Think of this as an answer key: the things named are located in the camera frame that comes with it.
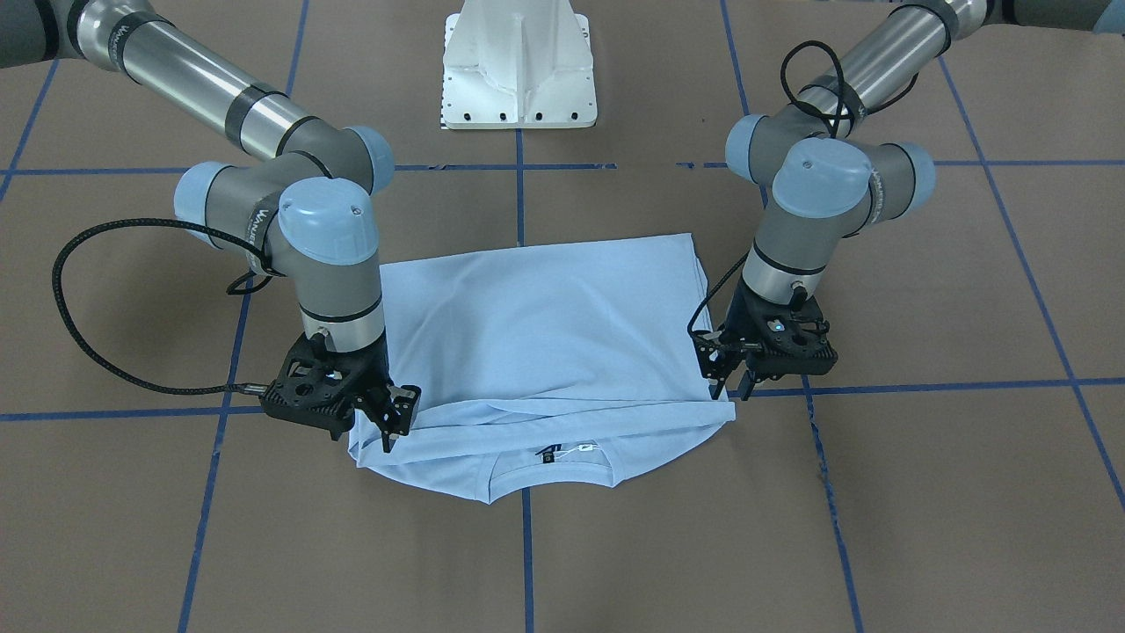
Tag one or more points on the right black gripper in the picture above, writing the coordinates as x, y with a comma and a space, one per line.
376, 376

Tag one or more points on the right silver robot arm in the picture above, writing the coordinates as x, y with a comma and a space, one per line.
304, 212

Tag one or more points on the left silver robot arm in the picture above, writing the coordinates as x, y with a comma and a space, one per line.
824, 188

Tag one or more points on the white garment tag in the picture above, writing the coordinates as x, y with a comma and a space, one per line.
581, 447

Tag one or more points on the light blue t-shirt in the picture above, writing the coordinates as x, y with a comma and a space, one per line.
523, 352

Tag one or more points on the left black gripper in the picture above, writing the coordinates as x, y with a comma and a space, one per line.
732, 331

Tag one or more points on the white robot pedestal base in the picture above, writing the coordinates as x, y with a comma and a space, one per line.
517, 65

